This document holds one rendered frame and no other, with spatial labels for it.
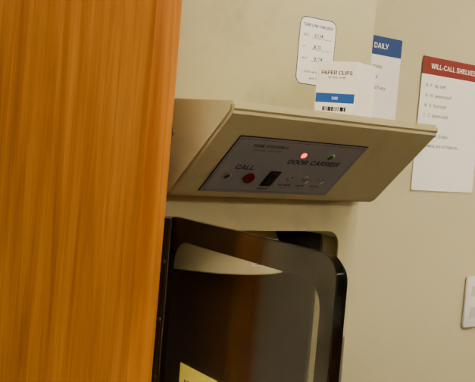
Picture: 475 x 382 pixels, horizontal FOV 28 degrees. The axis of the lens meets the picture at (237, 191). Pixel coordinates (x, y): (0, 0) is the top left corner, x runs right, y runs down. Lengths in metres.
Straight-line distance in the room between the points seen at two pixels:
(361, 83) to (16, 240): 0.42
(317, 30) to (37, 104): 0.34
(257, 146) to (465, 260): 1.24
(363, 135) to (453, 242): 1.08
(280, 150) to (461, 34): 1.14
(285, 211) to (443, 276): 1.02
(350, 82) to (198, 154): 0.21
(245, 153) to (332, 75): 0.16
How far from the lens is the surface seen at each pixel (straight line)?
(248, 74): 1.07
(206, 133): 0.94
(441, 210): 2.07
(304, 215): 1.15
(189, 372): 0.94
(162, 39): 0.89
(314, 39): 1.14
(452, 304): 2.15
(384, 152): 1.11
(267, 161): 1.00
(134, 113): 0.90
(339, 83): 1.08
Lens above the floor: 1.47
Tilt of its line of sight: 3 degrees down
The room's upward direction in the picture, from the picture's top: 5 degrees clockwise
